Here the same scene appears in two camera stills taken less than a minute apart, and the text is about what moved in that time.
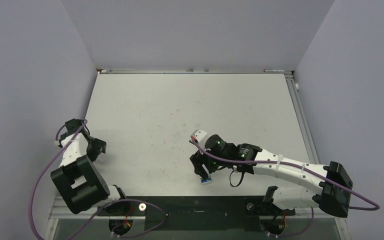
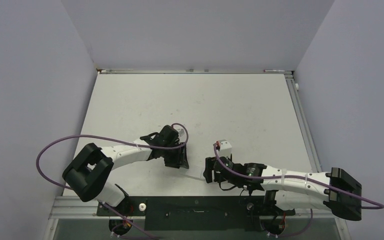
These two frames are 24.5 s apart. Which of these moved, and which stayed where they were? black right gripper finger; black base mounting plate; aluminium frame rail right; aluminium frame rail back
Moved: black right gripper finger
Stayed: aluminium frame rail back; black base mounting plate; aluminium frame rail right
